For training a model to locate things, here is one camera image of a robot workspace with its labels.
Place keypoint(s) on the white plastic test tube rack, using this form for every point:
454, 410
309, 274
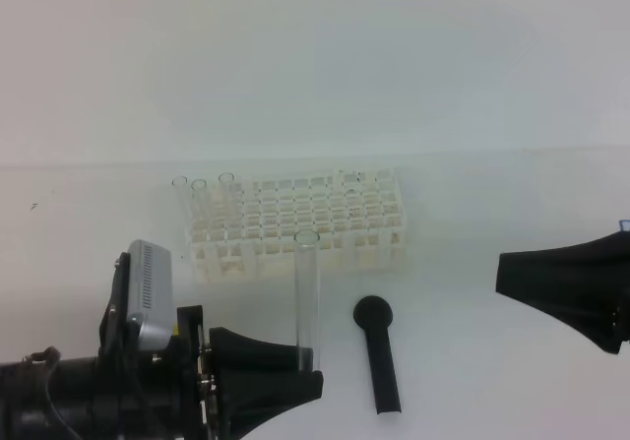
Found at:
359, 216

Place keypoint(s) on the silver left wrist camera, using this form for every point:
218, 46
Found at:
150, 306

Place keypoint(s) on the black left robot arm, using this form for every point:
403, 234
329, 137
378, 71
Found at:
44, 396

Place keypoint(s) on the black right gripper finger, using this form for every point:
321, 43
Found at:
585, 286

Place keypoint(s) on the clear tube far left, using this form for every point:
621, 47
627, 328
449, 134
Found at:
181, 189

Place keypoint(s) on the black scoop tool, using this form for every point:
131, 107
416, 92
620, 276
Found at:
374, 315

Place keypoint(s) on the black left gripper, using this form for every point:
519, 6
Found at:
157, 395

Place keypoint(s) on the clear glass test tube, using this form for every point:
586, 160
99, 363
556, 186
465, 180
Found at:
307, 298

